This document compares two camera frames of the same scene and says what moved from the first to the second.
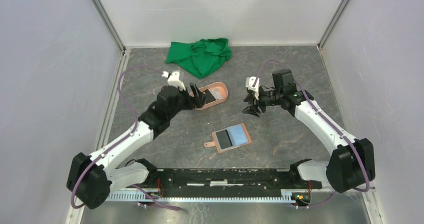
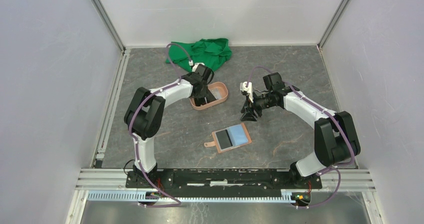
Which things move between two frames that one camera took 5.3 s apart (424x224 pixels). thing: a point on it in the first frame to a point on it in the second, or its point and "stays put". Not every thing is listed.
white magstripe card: [215, 93] stays put
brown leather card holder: [230, 138] stays put
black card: [224, 139] stays put
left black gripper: [199, 97] to [204, 93]
